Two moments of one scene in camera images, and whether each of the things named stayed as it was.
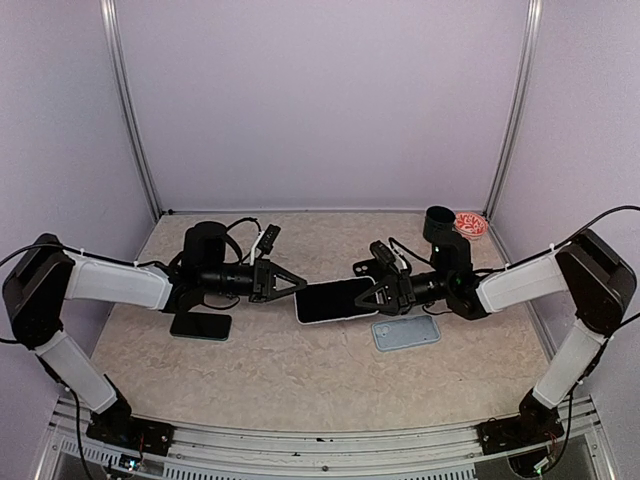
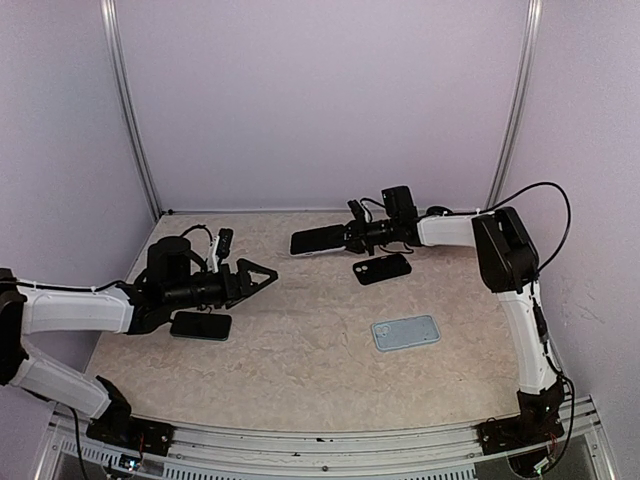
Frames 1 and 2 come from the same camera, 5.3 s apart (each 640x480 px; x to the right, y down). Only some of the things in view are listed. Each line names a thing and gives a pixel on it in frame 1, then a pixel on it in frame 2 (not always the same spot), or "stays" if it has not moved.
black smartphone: [332, 301] -> [321, 238]
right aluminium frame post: [532, 32] stays
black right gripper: [398, 293] -> [359, 237]
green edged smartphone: [203, 326] stays
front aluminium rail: [571, 439] stays
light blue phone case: [404, 332] stays
